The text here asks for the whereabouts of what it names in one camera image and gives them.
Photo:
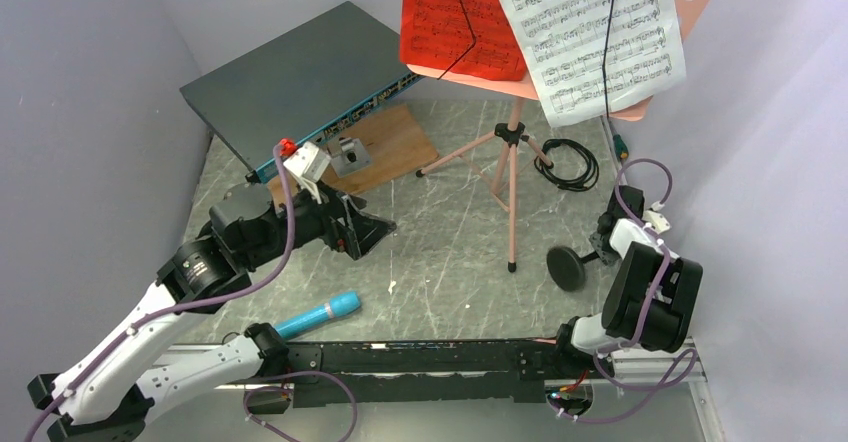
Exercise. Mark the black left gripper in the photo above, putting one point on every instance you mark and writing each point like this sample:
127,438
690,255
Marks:
361,230

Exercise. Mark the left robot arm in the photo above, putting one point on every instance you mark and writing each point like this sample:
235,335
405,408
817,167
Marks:
119,388

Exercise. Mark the red sheet music booklet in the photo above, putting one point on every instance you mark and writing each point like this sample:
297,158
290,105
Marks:
467,37

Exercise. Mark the blue cylindrical tube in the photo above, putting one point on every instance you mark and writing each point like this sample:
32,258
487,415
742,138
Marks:
339,306

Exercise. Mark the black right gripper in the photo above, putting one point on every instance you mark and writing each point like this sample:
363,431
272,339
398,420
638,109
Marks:
605,254

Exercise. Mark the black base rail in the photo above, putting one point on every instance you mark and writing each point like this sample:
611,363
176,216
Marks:
519,370

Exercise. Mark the white sheet music paper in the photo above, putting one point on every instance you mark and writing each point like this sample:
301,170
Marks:
588,58

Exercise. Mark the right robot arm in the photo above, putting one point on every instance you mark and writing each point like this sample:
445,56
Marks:
651,300

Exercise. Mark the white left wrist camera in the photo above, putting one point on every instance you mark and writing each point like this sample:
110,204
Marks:
305,165

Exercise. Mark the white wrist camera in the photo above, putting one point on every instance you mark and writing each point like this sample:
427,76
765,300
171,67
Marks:
655,219
305,165

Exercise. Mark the small metal bracket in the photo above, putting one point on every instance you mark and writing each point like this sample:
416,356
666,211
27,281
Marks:
348,156

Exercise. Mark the dark grey network switch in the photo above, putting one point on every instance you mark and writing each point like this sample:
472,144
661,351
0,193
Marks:
307,85

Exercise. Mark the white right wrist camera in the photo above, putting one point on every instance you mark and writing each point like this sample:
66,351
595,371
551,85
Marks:
655,219

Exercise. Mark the green orange screwdriver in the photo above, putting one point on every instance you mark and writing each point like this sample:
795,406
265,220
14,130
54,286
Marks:
620,148

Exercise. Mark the wooden board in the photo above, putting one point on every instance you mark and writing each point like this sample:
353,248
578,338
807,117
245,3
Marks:
396,143

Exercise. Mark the black round disc stand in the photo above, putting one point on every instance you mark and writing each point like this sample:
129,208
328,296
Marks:
567,268

